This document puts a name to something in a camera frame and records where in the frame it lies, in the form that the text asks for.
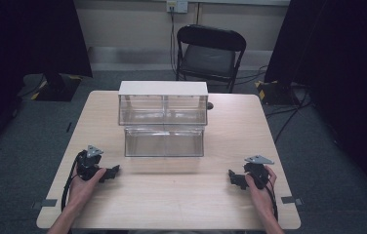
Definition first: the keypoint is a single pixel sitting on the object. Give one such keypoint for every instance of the black stand base striped tape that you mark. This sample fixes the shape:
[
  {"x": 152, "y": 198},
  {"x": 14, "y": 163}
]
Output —
[
  {"x": 56, "y": 87},
  {"x": 277, "y": 92}
]

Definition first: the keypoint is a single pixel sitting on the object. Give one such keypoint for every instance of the clear plastic drawer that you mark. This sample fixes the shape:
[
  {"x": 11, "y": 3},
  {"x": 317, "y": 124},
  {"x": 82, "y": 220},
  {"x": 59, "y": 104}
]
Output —
[{"x": 164, "y": 143}]

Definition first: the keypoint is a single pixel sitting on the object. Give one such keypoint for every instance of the grey tape strip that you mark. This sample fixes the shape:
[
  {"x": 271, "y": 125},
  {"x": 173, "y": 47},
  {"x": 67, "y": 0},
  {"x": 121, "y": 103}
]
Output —
[
  {"x": 45, "y": 203},
  {"x": 291, "y": 200}
]

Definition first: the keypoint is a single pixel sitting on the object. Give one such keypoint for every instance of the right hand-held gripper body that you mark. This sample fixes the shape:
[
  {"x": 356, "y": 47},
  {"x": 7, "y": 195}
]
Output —
[{"x": 257, "y": 172}]

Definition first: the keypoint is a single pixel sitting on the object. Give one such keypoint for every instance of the white wall outlet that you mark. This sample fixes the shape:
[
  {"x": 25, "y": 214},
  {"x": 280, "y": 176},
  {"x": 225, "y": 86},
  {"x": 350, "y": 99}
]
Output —
[{"x": 177, "y": 6}]

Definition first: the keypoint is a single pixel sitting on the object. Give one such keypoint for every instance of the black folding chair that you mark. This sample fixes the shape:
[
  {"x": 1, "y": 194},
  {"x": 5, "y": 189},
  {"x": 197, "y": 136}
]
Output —
[{"x": 209, "y": 55}]

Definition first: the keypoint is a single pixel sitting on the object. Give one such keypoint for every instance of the black curtain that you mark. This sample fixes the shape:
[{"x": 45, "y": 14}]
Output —
[
  {"x": 25, "y": 48},
  {"x": 344, "y": 81}
]

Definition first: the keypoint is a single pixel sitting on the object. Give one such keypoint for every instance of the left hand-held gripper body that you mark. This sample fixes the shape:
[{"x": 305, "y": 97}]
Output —
[{"x": 89, "y": 164}]

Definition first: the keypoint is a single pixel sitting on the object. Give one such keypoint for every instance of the clear drawer cabinet white top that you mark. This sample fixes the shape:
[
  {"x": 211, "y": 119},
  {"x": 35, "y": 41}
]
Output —
[{"x": 163, "y": 100}]

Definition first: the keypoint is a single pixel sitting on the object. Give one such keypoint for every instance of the small dark round object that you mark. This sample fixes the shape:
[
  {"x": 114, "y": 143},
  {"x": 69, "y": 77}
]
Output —
[{"x": 210, "y": 105}]

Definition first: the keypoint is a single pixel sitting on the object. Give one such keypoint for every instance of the person's left hand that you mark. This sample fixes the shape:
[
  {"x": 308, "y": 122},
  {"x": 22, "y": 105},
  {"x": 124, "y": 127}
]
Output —
[{"x": 82, "y": 191}]

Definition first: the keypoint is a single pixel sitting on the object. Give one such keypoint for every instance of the person's right hand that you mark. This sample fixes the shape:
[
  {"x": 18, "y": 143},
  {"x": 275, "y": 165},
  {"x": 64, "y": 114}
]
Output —
[{"x": 259, "y": 196}]

